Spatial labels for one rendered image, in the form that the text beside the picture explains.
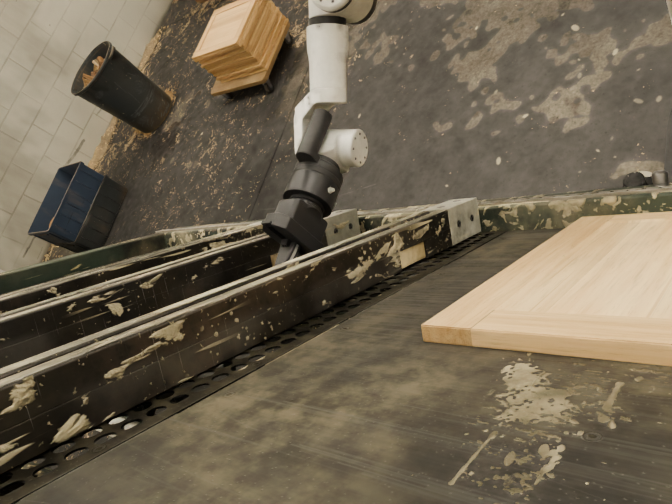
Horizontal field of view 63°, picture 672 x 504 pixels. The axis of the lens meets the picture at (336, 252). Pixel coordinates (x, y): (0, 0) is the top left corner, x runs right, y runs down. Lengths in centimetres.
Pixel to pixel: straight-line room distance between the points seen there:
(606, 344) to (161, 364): 42
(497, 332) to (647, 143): 175
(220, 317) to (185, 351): 6
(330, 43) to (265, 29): 289
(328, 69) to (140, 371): 60
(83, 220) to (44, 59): 179
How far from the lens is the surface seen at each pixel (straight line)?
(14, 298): 107
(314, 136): 93
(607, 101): 239
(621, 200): 106
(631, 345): 51
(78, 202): 459
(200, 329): 62
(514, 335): 54
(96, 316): 90
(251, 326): 66
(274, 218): 87
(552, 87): 253
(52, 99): 574
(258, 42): 380
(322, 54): 98
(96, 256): 185
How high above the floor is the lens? 181
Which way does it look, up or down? 43 degrees down
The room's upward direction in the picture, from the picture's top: 56 degrees counter-clockwise
